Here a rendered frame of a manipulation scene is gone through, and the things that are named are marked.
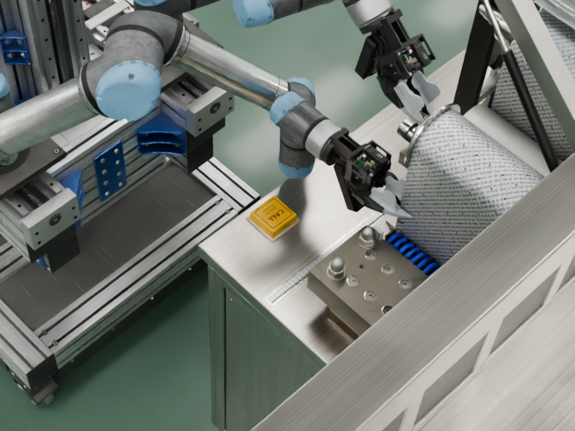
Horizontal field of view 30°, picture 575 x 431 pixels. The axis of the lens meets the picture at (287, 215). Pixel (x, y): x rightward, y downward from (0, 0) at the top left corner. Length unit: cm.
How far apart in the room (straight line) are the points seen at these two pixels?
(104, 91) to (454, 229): 69
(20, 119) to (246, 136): 151
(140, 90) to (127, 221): 114
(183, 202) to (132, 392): 57
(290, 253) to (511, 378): 83
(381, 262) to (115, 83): 60
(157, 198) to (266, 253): 100
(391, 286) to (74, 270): 124
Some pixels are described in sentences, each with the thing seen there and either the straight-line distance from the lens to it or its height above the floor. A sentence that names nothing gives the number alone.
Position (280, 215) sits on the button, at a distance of 224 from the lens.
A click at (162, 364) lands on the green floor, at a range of 311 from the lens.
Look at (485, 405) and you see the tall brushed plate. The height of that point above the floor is 144.
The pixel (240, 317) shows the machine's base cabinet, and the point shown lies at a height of 77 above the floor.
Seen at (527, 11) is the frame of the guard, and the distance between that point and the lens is 139.
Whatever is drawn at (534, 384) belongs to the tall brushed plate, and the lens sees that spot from 151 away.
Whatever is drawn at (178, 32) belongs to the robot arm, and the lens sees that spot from 216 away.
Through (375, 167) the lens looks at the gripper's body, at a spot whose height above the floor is 116.
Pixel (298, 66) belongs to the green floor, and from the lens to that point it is 381.
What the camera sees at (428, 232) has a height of 109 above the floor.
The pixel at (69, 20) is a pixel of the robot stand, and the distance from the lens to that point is 254.
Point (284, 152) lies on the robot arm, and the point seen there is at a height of 104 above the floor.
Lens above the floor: 273
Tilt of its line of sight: 54 degrees down
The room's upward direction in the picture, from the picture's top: 4 degrees clockwise
